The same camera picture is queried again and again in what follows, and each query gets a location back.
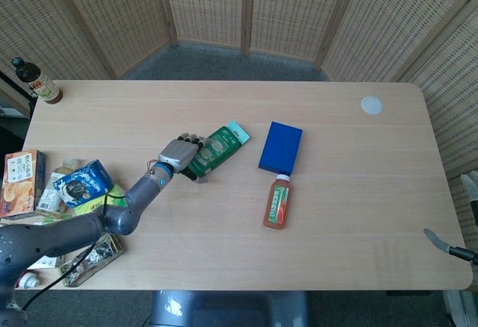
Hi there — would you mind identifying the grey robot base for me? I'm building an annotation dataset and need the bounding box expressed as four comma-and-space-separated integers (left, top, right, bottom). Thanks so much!
149, 290, 311, 327

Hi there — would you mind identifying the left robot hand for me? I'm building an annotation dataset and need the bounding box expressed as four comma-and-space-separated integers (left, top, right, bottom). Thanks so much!
156, 132, 210, 185

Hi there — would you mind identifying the white bottle with red cap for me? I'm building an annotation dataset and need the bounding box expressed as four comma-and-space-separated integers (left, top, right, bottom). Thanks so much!
16, 271, 40, 290

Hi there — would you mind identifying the green snack packet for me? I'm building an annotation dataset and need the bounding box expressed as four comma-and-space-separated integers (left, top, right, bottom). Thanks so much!
186, 120, 251, 178

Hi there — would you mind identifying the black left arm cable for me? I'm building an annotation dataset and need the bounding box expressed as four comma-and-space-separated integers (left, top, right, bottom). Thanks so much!
20, 191, 126, 311

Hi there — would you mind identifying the orange snack box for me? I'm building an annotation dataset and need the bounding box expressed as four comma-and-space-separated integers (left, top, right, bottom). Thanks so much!
0, 149, 48, 219

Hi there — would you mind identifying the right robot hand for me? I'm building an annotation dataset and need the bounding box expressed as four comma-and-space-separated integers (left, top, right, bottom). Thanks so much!
423, 172, 478, 265

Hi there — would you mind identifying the green tissue pack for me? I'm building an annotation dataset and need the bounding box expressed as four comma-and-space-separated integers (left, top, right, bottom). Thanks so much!
72, 183, 128, 218

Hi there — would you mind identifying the blue box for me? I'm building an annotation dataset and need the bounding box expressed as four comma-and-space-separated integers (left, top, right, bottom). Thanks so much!
258, 120, 304, 175

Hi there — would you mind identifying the dark sauce bottle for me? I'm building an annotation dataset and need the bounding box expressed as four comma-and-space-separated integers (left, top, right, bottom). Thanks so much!
10, 57, 63, 106

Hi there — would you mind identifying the orange juice bottle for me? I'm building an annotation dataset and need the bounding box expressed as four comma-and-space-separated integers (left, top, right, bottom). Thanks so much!
262, 172, 294, 231

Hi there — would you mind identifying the silver foil snack pack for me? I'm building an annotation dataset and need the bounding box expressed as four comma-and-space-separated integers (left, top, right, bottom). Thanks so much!
59, 232, 126, 287

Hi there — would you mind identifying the woven wooden folding screen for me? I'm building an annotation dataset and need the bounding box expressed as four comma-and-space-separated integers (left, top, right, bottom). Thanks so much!
0, 0, 478, 208

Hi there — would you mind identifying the white carton box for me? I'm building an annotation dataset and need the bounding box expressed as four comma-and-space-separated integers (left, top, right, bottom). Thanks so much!
28, 254, 66, 270

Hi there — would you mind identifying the blue cookie pack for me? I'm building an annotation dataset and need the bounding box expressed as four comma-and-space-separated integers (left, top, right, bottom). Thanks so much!
53, 159, 115, 208

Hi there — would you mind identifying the beige milk tea bottle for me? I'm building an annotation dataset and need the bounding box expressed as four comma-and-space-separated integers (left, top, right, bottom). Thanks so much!
35, 158, 81, 214

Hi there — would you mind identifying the black stand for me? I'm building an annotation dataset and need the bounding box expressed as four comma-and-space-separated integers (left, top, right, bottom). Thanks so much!
0, 69, 37, 110

